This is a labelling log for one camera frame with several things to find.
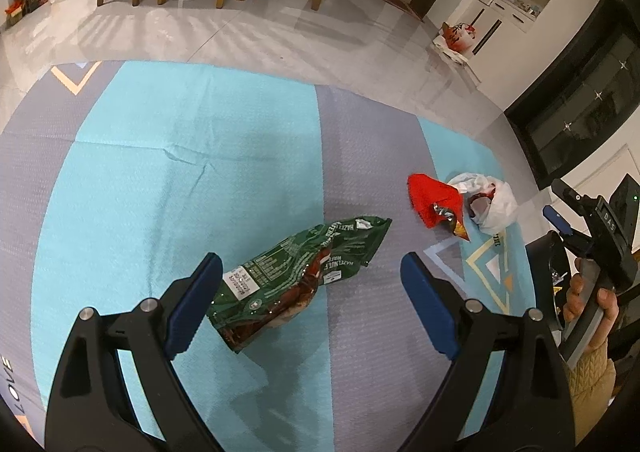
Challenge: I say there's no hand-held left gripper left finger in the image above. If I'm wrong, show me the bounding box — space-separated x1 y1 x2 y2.
45 252 223 452

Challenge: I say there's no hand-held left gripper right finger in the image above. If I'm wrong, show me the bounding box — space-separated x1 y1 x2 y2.
400 252 576 452

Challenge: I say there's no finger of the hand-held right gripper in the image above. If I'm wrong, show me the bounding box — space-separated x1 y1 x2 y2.
551 178 597 215
542 204 593 255

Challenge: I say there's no black trash bin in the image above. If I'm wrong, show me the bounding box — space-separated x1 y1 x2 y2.
524 231 569 335

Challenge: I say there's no white plastic bag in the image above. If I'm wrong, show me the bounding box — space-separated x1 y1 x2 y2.
446 172 518 234

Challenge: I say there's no red snack bag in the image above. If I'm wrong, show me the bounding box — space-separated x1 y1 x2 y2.
407 173 471 241

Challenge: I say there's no green snack bag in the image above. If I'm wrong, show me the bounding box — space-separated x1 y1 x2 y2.
206 216 392 354

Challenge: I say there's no person's right forearm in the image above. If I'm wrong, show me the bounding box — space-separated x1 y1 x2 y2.
565 339 617 448

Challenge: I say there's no person's right hand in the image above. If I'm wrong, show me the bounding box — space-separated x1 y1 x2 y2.
563 271 622 361

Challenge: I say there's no blue and grey floor mat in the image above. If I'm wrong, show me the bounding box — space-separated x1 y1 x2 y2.
0 59 551 452

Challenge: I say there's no red and white bag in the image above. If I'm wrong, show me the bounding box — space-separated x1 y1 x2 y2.
439 21 477 55

